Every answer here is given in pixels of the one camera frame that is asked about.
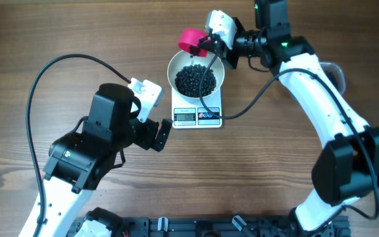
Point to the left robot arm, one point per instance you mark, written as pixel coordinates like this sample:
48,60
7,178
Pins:
118,118

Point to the white round bowl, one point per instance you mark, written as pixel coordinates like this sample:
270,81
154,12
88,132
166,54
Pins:
182,59

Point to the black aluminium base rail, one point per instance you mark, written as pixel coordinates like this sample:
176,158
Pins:
100,222

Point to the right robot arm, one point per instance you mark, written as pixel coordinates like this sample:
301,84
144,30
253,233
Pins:
347,168

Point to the black beans in bowl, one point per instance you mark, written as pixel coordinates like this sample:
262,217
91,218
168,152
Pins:
191,78

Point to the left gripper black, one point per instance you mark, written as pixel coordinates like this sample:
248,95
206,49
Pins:
151,127

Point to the pink measuring scoop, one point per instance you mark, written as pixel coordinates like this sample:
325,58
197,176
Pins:
189,41

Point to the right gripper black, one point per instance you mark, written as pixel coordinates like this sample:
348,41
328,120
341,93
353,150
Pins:
210,43

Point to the white digital kitchen scale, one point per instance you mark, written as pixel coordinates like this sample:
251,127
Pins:
189,113

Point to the clear plastic bean container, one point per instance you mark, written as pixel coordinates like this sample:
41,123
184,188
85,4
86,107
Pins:
338,72

